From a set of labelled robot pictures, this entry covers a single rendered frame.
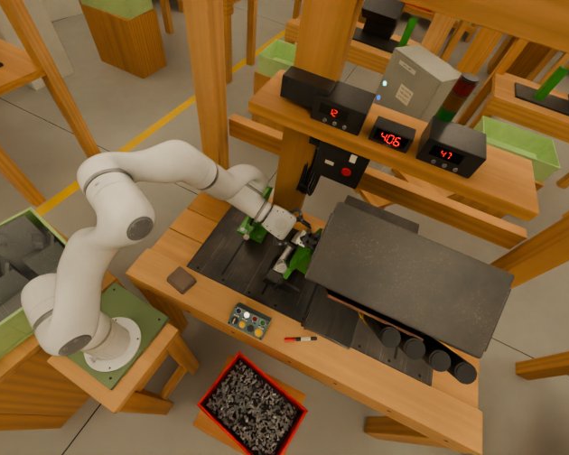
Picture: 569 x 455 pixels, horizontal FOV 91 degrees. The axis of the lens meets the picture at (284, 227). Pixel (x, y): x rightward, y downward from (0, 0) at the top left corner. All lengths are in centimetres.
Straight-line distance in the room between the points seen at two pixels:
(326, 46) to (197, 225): 94
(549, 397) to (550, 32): 251
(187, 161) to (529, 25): 80
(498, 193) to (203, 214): 119
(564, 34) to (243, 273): 118
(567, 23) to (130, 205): 97
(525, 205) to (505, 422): 191
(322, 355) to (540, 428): 193
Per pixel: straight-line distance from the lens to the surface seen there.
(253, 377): 119
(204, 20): 112
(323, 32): 94
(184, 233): 142
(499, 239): 143
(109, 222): 66
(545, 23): 91
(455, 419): 140
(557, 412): 300
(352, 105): 91
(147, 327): 128
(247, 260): 130
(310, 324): 98
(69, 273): 82
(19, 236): 155
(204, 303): 123
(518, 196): 104
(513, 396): 279
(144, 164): 70
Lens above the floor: 205
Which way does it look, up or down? 55 degrees down
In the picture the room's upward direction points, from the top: 13 degrees clockwise
